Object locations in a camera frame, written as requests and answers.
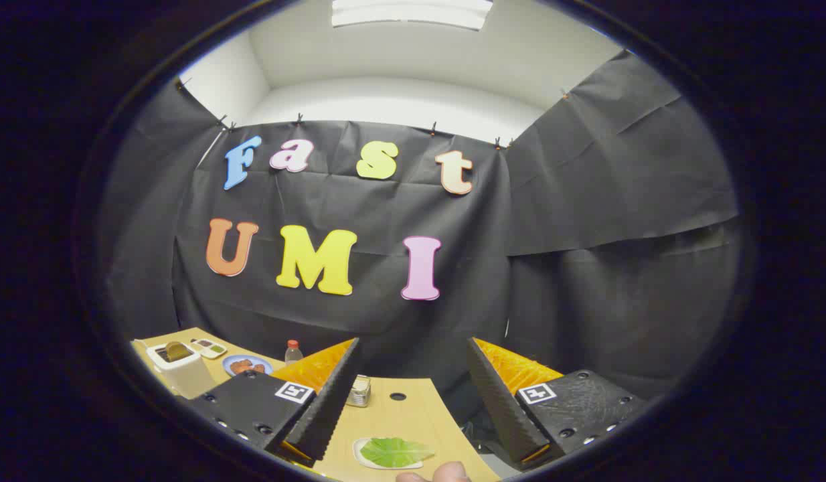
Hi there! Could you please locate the white divided seasoning tray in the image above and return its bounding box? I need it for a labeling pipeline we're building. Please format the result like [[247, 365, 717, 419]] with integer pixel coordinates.
[[189, 338, 228, 359]]

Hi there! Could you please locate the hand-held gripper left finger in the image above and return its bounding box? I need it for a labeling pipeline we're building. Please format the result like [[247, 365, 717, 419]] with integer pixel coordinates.
[[185, 337, 361, 468]]

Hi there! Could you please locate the pale green plate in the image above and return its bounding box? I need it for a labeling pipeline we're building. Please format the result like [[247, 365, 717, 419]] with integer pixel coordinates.
[[353, 437, 435, 471]]

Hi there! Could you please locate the green lettuce leaf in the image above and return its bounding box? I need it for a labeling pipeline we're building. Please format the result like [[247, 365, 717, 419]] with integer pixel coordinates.
[[359, 437, 435, 469]]

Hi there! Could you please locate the ceiling light panel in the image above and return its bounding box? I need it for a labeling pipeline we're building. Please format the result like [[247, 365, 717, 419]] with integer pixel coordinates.
[[331, 0, 494, 31]]

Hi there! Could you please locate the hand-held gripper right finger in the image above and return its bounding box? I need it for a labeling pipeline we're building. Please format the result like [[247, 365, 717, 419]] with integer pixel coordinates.
[[467, 337, 649, 471]]

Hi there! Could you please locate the white toaster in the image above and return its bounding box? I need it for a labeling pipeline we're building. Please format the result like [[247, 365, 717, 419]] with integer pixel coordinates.
[[147, 341, 218, 400]]

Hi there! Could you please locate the blue plate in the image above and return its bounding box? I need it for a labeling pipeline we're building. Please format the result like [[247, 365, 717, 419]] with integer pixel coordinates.
[[222, 355, 274, 377]]

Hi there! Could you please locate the metal wire cutlery holder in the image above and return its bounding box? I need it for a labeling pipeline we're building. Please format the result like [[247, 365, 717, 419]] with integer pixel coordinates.
[[346, 375, 372, 408]]

